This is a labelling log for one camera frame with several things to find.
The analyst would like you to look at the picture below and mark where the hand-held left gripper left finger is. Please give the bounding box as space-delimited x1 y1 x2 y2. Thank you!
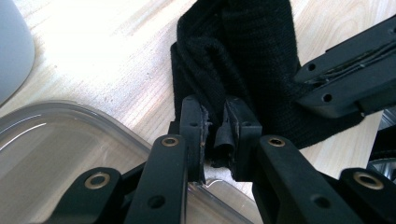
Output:
178 94 209 184

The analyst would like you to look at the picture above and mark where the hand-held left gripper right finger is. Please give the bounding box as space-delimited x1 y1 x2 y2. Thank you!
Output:
214 96 264 183

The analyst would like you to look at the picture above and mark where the black sock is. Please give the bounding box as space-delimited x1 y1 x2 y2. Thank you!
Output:
170 0 365 150

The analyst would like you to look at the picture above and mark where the clear plastic box lid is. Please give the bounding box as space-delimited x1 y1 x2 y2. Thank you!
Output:
0 100 250 224

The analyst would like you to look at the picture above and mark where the white compartment storage box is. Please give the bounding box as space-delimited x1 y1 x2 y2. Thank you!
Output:
0 0 35 106

